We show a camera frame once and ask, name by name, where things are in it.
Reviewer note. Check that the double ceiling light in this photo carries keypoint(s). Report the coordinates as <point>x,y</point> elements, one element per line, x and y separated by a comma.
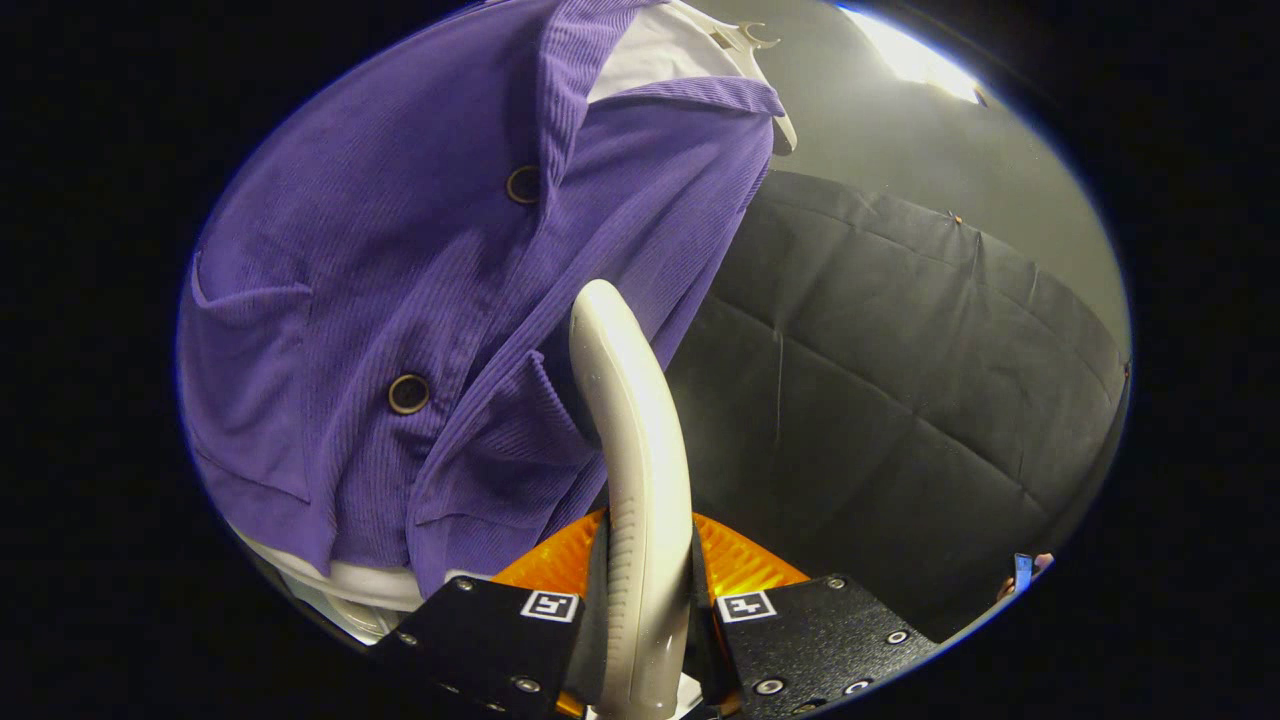
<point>915,60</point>

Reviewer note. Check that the white garment steamer head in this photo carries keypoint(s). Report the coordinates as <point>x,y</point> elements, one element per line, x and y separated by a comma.
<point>640,450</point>

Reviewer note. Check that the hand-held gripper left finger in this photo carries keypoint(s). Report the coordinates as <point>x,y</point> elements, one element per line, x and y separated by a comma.
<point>480,645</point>

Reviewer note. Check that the white plastic hanger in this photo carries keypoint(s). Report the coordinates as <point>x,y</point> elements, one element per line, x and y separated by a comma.
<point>750,45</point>

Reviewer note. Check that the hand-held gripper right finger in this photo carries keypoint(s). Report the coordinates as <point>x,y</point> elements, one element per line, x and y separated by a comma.
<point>815,640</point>

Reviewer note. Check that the blue phone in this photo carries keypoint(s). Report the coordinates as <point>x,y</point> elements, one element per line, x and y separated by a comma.
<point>1023,572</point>

